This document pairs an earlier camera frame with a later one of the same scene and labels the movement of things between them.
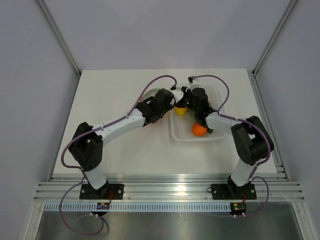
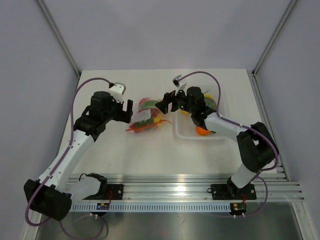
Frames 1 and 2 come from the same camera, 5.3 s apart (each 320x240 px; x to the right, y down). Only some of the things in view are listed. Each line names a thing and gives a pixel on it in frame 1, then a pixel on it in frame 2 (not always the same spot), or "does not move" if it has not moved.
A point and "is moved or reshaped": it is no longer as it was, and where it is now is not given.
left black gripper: (169, 106) → (126, 115)
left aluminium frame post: (57, 32) does not move
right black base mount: (230, 191) does not move
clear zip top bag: (151, 92) is moved or reshaped
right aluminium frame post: (291, 4) does not move
